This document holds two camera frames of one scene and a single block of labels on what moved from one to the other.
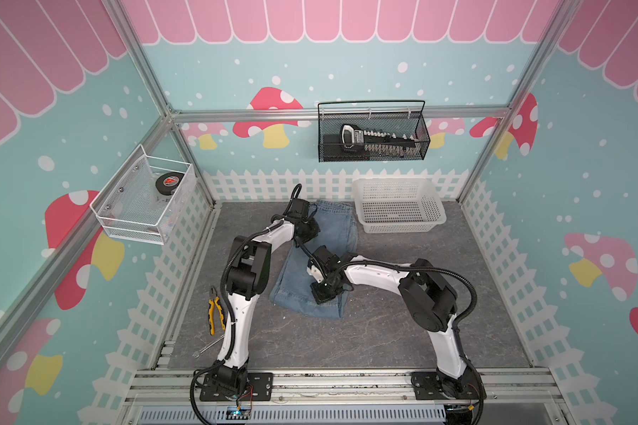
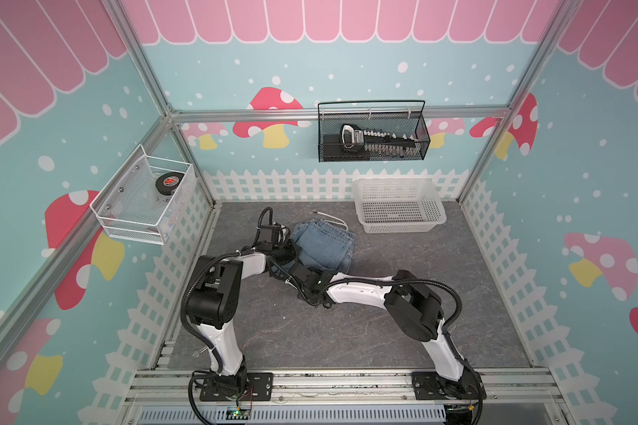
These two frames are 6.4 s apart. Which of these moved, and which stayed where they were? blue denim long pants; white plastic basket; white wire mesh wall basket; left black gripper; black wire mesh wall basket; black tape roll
Moved: left black gripper; blue denim long pants
Stayed: black wire mesh wall basket; white wire mesh wall basket; white plastic basket; black tape roll
